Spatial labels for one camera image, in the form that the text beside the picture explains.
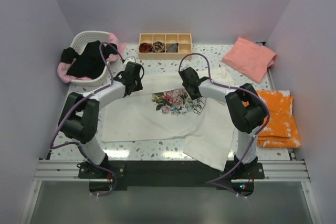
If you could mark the floral rolled tie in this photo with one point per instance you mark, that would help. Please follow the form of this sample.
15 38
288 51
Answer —
158 47

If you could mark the light pink garment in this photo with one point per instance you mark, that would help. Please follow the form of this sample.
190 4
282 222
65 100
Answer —
109 51

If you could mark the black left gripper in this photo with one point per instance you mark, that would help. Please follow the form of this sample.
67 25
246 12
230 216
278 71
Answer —
139 86

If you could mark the aluminium frame rail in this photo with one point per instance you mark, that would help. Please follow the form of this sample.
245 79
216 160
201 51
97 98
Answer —
58 195

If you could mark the grey folded cloth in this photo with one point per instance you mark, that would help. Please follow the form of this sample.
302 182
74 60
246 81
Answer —
173 48

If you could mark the orange navy rolled tie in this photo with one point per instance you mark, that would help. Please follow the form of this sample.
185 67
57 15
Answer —
145 47

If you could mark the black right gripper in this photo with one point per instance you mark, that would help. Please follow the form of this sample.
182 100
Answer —
193 97

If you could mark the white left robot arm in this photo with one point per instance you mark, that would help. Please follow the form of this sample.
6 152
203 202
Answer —
79 118

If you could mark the salmon pink folded shirt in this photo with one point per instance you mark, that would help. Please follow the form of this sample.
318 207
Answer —
250 59

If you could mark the white floral print t-shirt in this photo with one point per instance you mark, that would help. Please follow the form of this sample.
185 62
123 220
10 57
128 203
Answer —
163 110

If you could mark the orange tie-dye folded shirt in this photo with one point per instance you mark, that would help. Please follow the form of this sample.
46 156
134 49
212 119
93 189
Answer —
281 130

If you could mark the wooden compartment organizer box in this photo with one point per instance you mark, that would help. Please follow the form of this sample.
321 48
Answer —
183 39

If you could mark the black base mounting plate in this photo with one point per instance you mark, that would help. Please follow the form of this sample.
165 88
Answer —
120 175

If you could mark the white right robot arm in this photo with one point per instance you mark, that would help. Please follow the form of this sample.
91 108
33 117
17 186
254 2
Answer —
248 112

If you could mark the black garment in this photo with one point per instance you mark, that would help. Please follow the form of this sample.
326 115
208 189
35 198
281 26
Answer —
89 64

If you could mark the white plastic laundry basket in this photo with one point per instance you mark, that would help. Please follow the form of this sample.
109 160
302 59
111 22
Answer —
78 44

